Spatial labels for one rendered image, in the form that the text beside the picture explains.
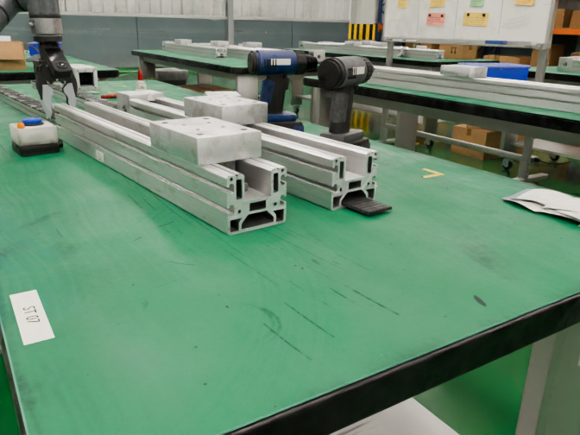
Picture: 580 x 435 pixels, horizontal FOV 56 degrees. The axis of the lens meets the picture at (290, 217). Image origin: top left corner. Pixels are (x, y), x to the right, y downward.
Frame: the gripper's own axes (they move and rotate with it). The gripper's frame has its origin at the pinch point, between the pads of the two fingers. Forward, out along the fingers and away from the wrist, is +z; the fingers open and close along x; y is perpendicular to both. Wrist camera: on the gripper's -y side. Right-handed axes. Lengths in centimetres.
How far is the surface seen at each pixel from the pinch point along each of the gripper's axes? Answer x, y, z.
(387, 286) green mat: -2, -118, 4
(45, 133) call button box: 11.9, -30.8, -0.9
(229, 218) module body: 5, -95, 2
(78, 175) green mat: 12, -52, 4
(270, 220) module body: -3, -94, 4
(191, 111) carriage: -13, -50, -6
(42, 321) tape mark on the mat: 32, -104, 4
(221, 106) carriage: -14, -63, -8
